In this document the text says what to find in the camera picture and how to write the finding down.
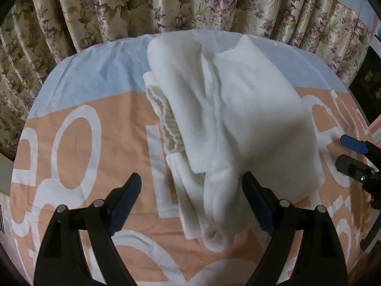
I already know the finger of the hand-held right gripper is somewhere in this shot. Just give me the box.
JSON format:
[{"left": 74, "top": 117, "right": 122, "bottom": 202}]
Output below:
[
  {"left": 335, "top": 154, "right": 381, "bottom": 189},
  {"left": 340, "top": 135, "right": 381, "bottom": 157}
]

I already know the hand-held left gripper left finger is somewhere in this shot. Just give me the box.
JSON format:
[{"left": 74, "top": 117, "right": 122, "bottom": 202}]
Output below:
[{"left": 33, "top": 173, "right": 142, "bottom": 286}]

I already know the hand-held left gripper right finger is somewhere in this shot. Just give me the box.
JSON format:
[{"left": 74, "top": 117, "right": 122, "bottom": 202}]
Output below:
[{"left": 242, "top": 171, "right": 349, "bottom": 286}]

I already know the white knit sweater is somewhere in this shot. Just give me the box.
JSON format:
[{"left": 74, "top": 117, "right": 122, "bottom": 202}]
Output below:
[{"left": 142, "top": 30, "right": 326, "bottom": 252}]

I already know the dark wooden cabinet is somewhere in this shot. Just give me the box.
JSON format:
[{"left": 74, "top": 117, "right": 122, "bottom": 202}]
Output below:
[{"left": 348, "top": 37, "right": 381, "bottom": 126}]

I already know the orange and blue printed bedsheet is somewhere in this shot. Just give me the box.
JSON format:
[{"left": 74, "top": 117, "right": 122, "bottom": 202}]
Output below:
[{"left": 9, "top": 29, "right": 376, "bottom": 286}]

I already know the white furniture panel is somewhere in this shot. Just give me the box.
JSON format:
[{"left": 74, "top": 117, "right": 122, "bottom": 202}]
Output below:
[{"left": 0, "top": 152, "right": 16, "bottom": 198}]

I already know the floral curtain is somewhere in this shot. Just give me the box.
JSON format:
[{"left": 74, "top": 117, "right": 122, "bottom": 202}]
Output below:
[{"left": 0, "top": 0, "right": 376, "bottom": 160}]

